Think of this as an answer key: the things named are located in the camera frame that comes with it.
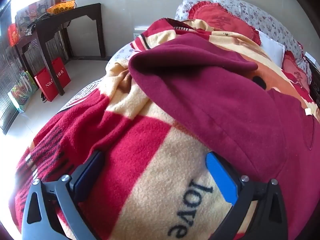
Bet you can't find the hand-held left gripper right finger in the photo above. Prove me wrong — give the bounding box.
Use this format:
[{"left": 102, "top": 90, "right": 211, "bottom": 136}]
[{"left": 205, "top": 151, "right": 288, "bottom": 240}]

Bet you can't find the printed fleece blanket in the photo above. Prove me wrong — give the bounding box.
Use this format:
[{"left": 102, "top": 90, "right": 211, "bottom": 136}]
[{"left": 9, "top": 18, "right": 320, "bottom": 240}]

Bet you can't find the maroon fleece shirt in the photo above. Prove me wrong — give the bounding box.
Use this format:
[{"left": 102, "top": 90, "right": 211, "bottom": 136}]
[{"left": 128, "top": 37, "right": 320, "bottom": 240}]

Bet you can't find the dark patterned cloth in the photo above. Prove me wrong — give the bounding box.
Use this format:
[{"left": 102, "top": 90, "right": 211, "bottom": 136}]
[{"left": 25, "top": 14, "right": 50, "bottom": 35}]

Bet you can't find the orange plastic basket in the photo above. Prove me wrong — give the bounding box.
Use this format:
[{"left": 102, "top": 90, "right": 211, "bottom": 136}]
[{"left": 46, "top": 0, "right": 77, "bottom": 14}]

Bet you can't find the colourful gift bag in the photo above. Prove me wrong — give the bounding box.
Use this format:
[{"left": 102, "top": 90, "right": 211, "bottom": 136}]
[{"left": 7, "top": 70, "right": 38, "bottom": 112}]

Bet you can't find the red paper bag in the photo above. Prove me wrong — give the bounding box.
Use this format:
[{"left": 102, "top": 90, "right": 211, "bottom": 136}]
[
  {"left": 34, "top": 67, "right": 59, "bottom": 102},
  {"left": 51, "top": 57, "right": 71, "bottom": 90}
]

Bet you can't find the dark wooden table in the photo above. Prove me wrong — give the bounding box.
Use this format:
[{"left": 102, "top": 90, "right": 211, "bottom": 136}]
[{"left": 15, "top": 3, "right": 106, "bottom": 97}]

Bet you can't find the large red heart-shaped pillow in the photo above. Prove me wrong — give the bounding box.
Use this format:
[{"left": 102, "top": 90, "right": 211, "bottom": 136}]
[{"left": 187, "top": 1, "right": 262, "bottom": 46}]

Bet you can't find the dark wooden headboard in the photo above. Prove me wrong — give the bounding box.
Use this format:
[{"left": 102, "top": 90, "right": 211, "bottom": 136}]
[{"left": 304, "top": 52, "right": 320, "bottom": 105}]

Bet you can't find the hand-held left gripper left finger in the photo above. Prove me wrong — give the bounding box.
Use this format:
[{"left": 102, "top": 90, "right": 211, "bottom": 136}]
[{"left": 21, "top": 151, "right": 105, "bottom": 240}]

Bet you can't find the small red heart-shaped pillow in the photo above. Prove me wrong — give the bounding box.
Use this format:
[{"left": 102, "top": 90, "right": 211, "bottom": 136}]
[{"left": 282, "top": 50, "right": 312, "bottom": 93}]

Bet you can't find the white pillow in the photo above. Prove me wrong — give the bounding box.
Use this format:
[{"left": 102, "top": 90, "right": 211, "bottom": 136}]
[{"left": 257, "top": 30, "right": 285, "bottom": 68}]

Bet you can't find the floral pillow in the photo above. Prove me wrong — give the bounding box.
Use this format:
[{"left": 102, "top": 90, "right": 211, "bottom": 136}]
[
  {"left": 212, "top": 0, "right": 304, "bottom": 55},
  {"left": 174, "top": 0, "right": 213, "bottom": 20}
]

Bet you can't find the red gift box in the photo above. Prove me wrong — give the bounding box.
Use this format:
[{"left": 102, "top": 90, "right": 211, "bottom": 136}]
[{"left": 7, "top": 24, "right": 20, "bottom": 47}]

